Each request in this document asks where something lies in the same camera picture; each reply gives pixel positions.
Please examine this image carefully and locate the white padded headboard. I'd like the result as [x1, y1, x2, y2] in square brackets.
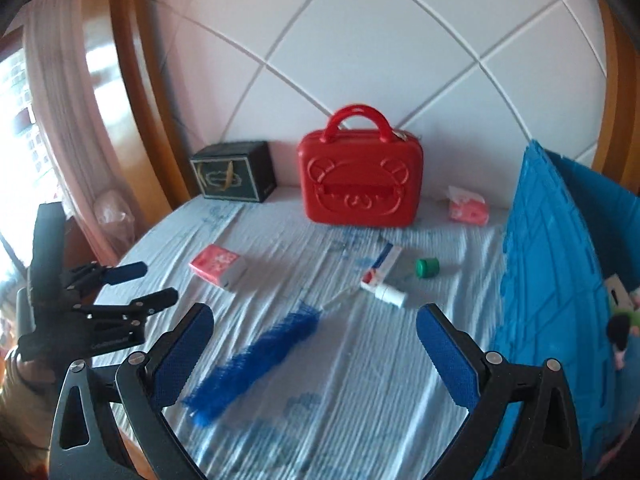
[165, 0, 608, 211]

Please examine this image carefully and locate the blue plastic container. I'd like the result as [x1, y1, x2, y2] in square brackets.
[487, 140, 640, 480]

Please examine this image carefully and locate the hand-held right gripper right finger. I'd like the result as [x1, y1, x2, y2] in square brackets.
[416, 302, 583, 480]

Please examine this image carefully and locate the light blue bedsheet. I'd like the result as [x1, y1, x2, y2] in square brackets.
[92, 187, 516, 480]

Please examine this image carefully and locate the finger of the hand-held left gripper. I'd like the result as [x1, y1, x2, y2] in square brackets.
[65, 261, 149, 293]
[82, 287, 179, 322]

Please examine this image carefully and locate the pink tissue pack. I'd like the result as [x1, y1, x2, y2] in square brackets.
[189, 244, 248, 292]
[446, 186, 490, 226]

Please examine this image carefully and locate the person's left forearm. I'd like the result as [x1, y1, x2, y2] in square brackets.
[0, 350, 66, 461]

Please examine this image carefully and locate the window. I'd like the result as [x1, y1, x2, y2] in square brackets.
[0, 30, 61, 281]

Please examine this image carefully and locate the pink curtain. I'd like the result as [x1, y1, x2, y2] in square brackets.
[22, 7, 136, 256]

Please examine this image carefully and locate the green black plush toy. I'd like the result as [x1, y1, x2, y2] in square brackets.
[606, 309, 640, 367]

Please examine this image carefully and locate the wooden bed frame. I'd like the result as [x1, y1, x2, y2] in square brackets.
[107, 0, 640, 211]

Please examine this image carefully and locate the blue bristle duster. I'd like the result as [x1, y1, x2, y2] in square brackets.
[182, 287, 371, 426]

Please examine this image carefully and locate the toothpaste tube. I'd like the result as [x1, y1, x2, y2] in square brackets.
[360, 242, 403, 288]

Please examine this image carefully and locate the red bear suitcase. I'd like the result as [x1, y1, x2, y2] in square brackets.
[296, 104, 425, 227]

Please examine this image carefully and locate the small white bottle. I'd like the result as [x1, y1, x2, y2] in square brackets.
[372, 282, 407, 309]

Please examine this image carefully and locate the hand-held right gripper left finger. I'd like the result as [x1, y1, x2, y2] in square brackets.
[47, 302, 216, 480]

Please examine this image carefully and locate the black gift box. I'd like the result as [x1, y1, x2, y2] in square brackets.
[189, 141, 277, 204]

